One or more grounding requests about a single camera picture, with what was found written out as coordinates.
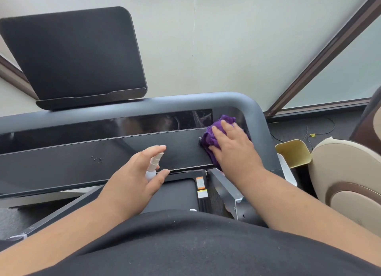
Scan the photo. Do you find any person's left hand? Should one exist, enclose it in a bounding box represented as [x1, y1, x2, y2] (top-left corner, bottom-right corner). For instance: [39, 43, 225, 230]
[96, 145, 171, 223]

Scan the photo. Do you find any person's right hand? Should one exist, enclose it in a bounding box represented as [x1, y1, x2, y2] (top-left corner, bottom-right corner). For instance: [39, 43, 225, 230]
[207, 120, 267, 190]

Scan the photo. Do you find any white spray bottle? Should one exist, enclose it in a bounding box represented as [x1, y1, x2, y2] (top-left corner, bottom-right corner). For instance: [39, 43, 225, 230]
[145, 152, 165, 181]

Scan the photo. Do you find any purple microfibre cloth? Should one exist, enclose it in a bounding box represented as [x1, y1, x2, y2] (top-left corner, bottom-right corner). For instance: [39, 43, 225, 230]
[200, 115, 253, 172]

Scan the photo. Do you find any person's right forearm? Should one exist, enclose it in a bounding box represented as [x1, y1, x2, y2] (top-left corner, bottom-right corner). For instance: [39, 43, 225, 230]
[238, 168, 381, 259]

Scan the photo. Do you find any person's left forearm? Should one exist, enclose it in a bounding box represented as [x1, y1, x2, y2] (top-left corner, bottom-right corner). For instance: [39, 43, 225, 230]
[0, 200, 125, 276]

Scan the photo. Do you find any white plastic tub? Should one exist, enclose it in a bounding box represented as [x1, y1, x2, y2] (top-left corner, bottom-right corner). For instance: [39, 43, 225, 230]
[277, 153, 298, 187]

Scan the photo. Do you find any beige waste bin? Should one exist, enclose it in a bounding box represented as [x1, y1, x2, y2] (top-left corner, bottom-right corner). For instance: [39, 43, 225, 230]
[274, 139, 312, 169]

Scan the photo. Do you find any black shirt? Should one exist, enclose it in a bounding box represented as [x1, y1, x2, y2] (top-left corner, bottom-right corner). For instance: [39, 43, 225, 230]
[27, 209, 381, 276]

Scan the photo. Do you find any beige upholstered chair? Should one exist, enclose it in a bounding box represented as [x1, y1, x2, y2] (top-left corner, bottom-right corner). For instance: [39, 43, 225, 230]
[308, 87, 381, 237]

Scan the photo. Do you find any black cable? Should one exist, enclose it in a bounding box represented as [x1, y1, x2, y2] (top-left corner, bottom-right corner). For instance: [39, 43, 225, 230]
[306, 116, 336, 151]

